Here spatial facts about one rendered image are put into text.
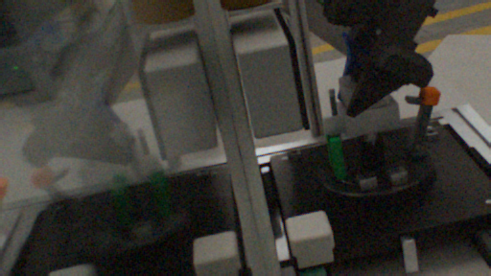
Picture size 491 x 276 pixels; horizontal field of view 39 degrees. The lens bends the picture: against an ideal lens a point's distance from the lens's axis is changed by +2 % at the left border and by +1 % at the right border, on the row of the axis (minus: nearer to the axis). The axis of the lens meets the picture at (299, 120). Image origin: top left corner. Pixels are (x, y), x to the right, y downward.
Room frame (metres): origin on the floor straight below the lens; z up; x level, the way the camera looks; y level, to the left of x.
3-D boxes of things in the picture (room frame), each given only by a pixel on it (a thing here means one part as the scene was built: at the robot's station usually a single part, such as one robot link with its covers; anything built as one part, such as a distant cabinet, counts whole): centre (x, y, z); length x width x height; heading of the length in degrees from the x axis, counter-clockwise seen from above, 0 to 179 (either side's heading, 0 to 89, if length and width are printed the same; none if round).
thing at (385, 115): (0.71, -0.07, 1.08); 0.08 x 0.04 x 0.07; 95
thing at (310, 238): (0.61, 0.01, 0.97); 0.05 x 0.05 x 0.04; 4
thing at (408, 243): (0.59, -0.09, 0.95); 0.01 x 0.01 x 0.04; 4
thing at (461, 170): (0.71, -0.08, 0.96); 0.24 x 0.24 x 0.02; 4
